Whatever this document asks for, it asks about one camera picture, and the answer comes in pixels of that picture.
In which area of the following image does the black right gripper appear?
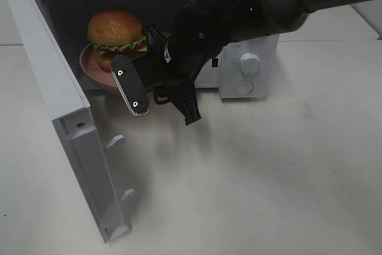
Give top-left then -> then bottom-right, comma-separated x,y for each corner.
134,0 -> 236,125

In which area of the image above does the burger with lettuce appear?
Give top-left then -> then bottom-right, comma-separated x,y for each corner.
87,7 -> 147,72

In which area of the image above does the pink round plate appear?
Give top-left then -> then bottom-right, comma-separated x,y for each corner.
80,43 -> 156,94

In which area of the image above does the round white door-release button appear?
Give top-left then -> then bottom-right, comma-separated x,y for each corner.
235,80 -> 254,94

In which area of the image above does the white microwave door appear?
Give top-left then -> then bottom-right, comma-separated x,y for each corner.
8,0 -> 130,243

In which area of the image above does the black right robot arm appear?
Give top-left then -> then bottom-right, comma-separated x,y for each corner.
125,0 -> 370,124

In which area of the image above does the white microwave oven body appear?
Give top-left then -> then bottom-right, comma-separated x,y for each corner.
11,0 -> 281,100

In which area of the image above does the lower white microwave knob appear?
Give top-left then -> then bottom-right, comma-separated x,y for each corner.
239,53 -> 261,75

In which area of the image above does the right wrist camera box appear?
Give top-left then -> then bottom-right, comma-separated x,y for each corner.
112,54 -> 149,117

